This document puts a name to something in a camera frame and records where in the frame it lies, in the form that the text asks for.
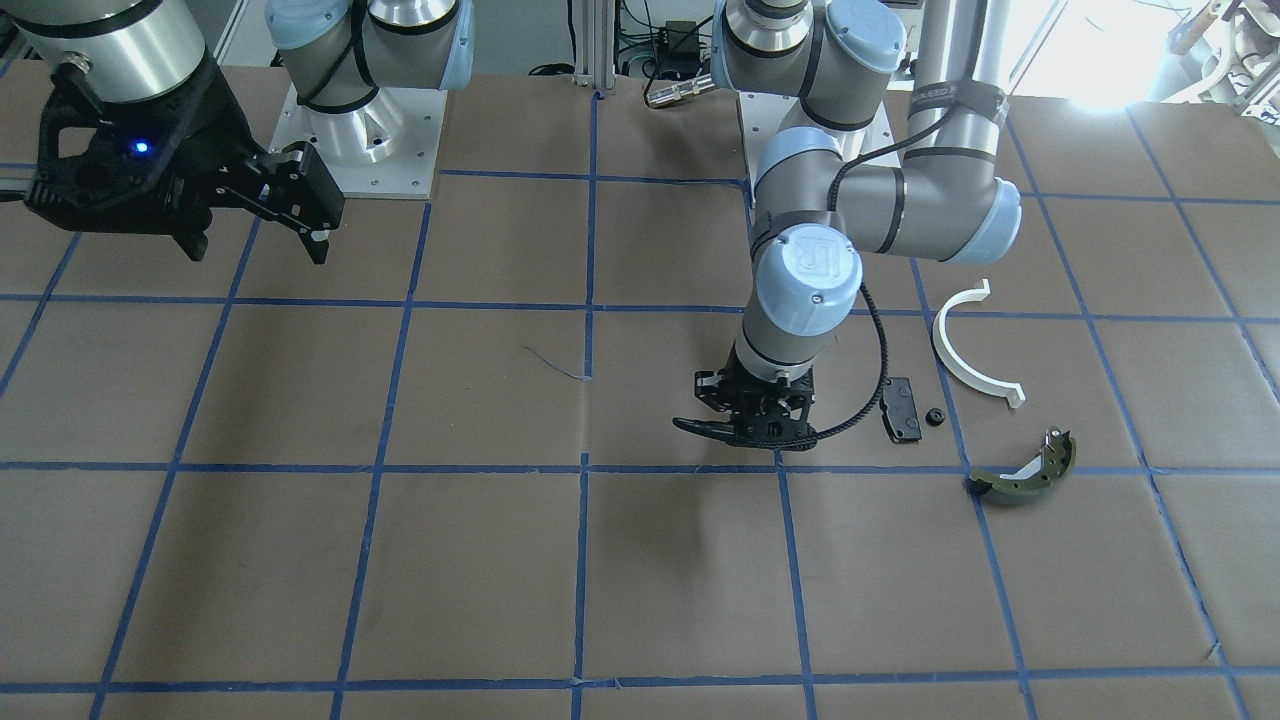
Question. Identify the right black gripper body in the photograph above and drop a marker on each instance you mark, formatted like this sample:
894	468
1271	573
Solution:
212	140

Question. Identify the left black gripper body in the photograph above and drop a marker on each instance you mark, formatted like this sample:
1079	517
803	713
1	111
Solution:
716	390

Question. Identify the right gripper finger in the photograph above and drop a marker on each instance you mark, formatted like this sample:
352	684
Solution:
316	245
193	243

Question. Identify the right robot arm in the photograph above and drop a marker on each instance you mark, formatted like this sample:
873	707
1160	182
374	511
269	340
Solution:
338	53

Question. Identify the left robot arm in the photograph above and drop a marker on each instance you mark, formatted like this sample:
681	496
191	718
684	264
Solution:
933	195

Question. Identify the black brake pad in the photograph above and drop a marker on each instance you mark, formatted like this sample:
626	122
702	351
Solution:
898	411

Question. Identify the white curved plastic part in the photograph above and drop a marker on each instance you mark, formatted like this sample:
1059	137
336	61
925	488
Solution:
1012	392

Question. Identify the green brake shoe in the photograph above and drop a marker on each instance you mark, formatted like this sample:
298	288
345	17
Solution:
1034	480

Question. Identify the silver connector plug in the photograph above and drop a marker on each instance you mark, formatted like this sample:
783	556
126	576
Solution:
680	91

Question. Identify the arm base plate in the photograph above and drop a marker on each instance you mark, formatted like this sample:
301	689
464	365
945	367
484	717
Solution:
390	160
759	116

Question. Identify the aluminium frame post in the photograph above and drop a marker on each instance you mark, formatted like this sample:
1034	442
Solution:
594	44

